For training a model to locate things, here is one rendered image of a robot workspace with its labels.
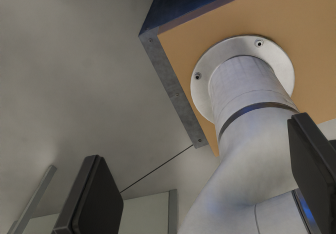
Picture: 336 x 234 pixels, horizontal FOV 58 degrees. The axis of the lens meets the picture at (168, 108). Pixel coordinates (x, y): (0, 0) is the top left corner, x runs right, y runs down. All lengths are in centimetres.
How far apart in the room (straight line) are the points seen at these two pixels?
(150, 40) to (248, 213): 42
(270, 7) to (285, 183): 30
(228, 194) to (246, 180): 3
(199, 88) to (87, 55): 115
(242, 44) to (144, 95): 119
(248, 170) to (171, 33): 30
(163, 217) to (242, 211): 166
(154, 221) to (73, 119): 78
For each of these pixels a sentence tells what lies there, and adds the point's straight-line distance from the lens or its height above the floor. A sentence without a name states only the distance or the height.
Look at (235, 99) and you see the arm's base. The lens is 42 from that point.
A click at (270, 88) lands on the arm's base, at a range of 44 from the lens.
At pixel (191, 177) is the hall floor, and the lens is 202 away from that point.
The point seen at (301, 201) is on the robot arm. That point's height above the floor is 135.
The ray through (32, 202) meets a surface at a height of 32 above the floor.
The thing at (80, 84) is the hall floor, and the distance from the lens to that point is 174.
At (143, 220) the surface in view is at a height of 21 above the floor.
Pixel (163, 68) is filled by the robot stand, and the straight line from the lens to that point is 63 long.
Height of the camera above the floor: 152
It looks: 62 degrees down
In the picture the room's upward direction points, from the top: 177 degrees counter-clockwise
